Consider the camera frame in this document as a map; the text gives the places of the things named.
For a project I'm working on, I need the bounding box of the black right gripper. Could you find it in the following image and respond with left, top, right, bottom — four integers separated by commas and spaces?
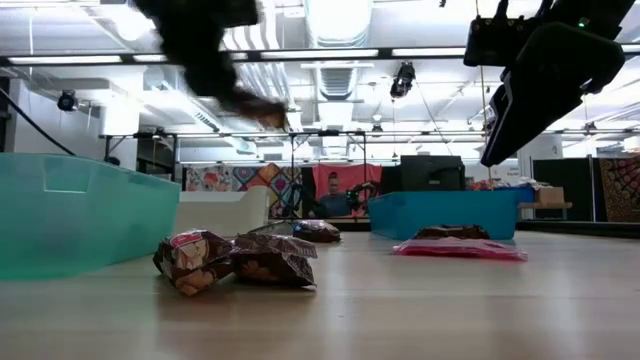
478, 0, 637, 169

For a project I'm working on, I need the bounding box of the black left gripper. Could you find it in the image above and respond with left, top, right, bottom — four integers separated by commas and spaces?
132, 0, 289, 129

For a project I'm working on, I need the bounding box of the pink translucent candy pack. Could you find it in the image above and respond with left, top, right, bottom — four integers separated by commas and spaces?
391, 236, 530, 263

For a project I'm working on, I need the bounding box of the brown PayDay candy bar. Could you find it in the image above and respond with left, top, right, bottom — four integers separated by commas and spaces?
230, 231, 319, 289
152, 229, 237, 298

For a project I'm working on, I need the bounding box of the black partition panel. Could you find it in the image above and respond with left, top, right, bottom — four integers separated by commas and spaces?
531, 156, 597, 223

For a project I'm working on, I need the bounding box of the cardboard box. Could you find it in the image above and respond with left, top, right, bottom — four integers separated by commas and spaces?
534, 185, 567, 205

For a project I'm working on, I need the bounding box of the small blue storage container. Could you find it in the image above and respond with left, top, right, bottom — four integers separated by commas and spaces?
492, 185, 537, 205

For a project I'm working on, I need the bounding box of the white plastic bin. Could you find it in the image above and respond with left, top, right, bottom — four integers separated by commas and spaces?
172, 185, 272, 239

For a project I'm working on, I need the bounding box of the pile of colourful items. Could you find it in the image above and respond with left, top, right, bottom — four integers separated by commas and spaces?
466, 177, 539, 193

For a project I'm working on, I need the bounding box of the wooden shelf board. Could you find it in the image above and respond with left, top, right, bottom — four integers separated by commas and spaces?
518, 201, 574, 211

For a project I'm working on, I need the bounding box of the black ceiling spotlight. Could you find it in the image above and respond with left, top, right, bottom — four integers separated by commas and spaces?
388, 61, 417, 100
56, 89, 80, 113

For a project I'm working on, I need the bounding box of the black monitor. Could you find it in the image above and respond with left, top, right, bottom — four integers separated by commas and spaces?
398, 154, 467, 193

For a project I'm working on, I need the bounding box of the person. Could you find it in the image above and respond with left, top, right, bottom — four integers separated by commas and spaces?
313, 171, 355, 220

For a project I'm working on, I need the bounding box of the blue plastic bin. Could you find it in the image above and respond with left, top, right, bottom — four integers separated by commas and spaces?
367, 188, 520, 242

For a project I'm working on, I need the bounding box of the red orange cloth backdrop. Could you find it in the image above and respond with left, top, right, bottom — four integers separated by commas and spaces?
311, 163, 384, 220

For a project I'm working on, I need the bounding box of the teal plastic bin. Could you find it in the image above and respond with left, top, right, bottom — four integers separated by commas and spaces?
0, 152, 182, 282

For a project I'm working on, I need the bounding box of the white rectangular air duct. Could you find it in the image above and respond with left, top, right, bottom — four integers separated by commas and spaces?
149, 69, 257, 156

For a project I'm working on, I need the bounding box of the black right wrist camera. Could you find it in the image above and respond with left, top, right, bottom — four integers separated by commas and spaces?
462, 14, 542, 68

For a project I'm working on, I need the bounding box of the black neighbouring rig frame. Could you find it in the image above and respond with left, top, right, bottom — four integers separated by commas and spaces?
98, 128, 640, 222

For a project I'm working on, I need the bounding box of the tan hanging rope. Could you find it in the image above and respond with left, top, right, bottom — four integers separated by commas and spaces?
473, 0, 495, 190

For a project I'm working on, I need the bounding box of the colourful patchwork wall tapestry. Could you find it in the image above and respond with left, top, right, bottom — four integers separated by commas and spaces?
183, 162, 305, 220

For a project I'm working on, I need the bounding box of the silver round ventilation duct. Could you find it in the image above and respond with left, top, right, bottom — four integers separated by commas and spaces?
303, 0, 375, 157

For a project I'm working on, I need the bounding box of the brown patterned wall tapestry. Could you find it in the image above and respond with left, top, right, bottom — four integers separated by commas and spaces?
598, 155, 640, 224

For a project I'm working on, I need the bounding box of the black aluminium rig frame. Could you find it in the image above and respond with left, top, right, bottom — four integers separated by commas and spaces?
0, 46, 640, 239

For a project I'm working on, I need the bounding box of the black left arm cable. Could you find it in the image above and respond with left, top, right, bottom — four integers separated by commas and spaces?
0, 77, 82, 158

